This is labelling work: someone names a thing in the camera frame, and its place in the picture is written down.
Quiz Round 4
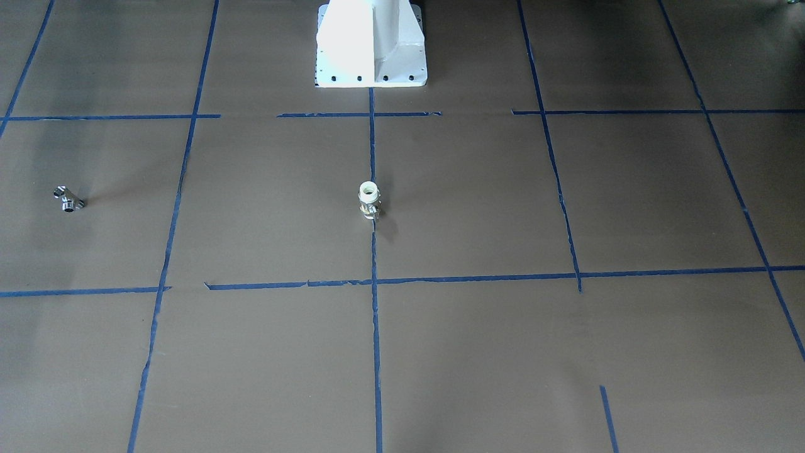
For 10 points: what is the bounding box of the chrome tee pipe fitting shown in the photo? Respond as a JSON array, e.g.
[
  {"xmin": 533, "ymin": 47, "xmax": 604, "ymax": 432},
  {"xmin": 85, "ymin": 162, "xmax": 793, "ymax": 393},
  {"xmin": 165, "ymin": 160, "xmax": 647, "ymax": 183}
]
[{"xmin": 53, "ymin": 186, "xmax": 86, "ymax": 213}]

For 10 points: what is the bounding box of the brass white PPR valve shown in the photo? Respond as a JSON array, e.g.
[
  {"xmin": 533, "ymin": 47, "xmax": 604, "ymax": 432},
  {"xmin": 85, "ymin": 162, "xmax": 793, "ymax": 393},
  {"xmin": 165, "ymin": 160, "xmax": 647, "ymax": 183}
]
[{"xmin": 358, "ymin": 181, "xmax": 380, "ymax": 221}]

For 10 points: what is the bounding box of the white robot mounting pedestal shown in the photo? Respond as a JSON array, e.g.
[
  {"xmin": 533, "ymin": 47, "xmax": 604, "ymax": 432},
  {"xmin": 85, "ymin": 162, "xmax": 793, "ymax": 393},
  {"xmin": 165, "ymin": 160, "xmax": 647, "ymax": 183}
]
[{"xmin": 314, "ymin": 1, "xmax": 428, "ymax": 88}]

